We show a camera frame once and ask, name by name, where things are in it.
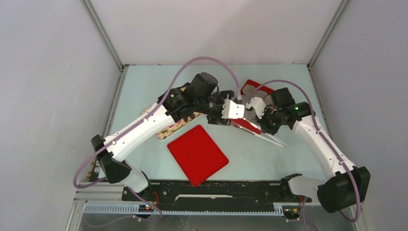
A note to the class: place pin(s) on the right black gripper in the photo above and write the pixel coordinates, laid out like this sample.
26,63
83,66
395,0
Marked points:
265,127

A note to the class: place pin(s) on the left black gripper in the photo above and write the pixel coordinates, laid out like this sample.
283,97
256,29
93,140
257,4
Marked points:
217,119

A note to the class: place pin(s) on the white handled metal tongs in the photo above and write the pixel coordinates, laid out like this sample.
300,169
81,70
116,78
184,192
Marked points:
268,138

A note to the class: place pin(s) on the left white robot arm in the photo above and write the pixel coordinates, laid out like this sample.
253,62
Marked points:
201,95

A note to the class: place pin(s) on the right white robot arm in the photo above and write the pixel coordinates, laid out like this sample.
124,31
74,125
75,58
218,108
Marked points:
345,184

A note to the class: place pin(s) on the red chocolate box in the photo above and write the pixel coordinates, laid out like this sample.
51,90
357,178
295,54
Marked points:
248,122

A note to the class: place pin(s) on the red box lid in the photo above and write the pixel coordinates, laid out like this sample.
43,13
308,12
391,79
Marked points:
198,155

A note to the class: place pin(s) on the floral pattern tray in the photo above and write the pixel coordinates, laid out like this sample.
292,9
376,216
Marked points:
173,128

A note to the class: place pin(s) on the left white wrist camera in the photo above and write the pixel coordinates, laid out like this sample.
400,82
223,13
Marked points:
232,110

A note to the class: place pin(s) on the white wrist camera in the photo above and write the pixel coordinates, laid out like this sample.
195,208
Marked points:
232,110
258,105

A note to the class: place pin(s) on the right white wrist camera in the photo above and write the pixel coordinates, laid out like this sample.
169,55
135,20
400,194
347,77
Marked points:
258,105

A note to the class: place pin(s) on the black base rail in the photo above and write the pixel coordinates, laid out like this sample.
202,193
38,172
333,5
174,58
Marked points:
221,196

